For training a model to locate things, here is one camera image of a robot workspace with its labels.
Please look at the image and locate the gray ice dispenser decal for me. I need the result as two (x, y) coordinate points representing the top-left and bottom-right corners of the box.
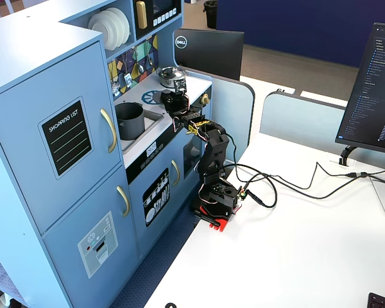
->
(77, 210), (120, 279)

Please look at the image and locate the black trash can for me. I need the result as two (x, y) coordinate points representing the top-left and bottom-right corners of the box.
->
(203, 0), (218, 30)

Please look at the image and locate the looped black power cable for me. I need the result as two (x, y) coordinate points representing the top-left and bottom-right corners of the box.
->
(224, 133), (278, 208)

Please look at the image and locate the steel pot lid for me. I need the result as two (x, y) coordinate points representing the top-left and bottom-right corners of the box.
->
(157, 66), (184, 80)

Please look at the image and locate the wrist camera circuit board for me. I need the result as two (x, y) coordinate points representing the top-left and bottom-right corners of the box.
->
(172, 76), (187, 94)

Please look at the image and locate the large blue fridge door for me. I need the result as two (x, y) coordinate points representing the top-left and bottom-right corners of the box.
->
(0, 40), (123, 234)

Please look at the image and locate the short gold fridge handle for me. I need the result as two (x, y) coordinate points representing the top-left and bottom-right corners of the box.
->
(116, 185), (131, 218)

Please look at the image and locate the steel pot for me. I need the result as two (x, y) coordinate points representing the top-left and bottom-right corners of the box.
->
(156, 72), (186, 88)

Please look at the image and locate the steel slotted spatula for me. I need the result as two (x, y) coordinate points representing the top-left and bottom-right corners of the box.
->
(123, 51), (133, 86)

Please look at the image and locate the black keyboard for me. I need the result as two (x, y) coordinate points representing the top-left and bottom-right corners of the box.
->
(367, 292), (385, 308)

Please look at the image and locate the white plate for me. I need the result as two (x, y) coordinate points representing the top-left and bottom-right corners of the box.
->
(88, 12), (114, 51)
(106, 6), (131, 45)
(98, 9), (124, 49)

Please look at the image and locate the black toy microwave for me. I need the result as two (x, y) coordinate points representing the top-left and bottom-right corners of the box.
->
(133, 0), (183, 39)

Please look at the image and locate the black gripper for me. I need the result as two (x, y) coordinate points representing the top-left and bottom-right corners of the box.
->
(164, 92), (192, 115)

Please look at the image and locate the black shopping list board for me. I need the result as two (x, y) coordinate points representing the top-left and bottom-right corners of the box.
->
(37, 96), (94, 180)

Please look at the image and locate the red base mount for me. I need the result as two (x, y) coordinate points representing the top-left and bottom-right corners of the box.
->
(193, 207), (234, 232)

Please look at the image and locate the gray sink basin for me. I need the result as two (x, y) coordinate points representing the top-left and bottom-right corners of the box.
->
(114, 105), (166, 153)

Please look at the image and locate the long gold fridge handle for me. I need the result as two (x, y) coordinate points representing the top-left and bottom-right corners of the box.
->
(99, 108), (118, 154)

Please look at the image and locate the light blue desk divider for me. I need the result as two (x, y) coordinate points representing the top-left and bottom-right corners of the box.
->
(208, 76), (256, 163)
(259, 90), (349, 144)

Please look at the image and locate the steel ladle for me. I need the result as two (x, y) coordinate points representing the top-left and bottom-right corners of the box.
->
(136, 44), (146, 74)

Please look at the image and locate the gray plastic pot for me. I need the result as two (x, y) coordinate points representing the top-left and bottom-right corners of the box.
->
(114, 101), (147, 141)

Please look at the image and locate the lit computer monitor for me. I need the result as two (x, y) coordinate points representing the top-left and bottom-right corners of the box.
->
(335, 22), (385, 157)

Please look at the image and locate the long black cable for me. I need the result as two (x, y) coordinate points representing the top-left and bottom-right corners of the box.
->
(226, 162), (385, 200)

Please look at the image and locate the gold microwave handle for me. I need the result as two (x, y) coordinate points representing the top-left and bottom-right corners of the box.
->
(135, 0), (148, 30)

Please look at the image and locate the gold dishwasher handle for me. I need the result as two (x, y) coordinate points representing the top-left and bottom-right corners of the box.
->
(171, 159), (182, 187)

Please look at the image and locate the blue dishwasher door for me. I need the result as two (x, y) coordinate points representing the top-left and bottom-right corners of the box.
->
(128, 141), (185, 259)

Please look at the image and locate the blue freezer door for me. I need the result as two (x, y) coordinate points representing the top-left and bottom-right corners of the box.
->
(41, 165), (141, 308)

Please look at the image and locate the steel skimmer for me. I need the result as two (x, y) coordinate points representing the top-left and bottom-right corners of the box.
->
(110, 64), (121, 97)

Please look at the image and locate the black Dell monitor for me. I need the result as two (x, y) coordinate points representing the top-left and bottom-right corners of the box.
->
(173, 28), (245, 81)

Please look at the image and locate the blue toy kitchen unit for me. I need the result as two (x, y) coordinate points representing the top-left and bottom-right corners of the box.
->
(0, 0), (214, 308)

